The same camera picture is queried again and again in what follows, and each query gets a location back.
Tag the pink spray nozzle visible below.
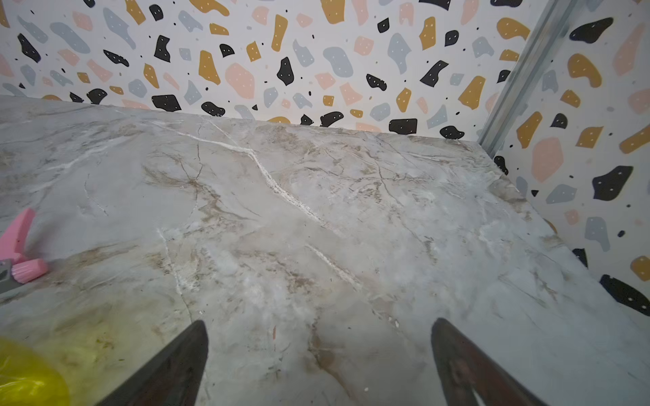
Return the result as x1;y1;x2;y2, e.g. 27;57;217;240
1;208;48;294

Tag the yellow spray bottle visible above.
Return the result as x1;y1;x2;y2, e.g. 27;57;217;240
1;338;70;405

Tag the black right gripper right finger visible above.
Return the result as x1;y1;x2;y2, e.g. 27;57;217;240
431;318;545;405

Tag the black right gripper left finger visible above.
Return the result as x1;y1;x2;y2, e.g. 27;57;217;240
99;320;209;406

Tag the aluminium corner post right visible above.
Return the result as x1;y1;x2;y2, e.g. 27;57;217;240
479;0;586;157

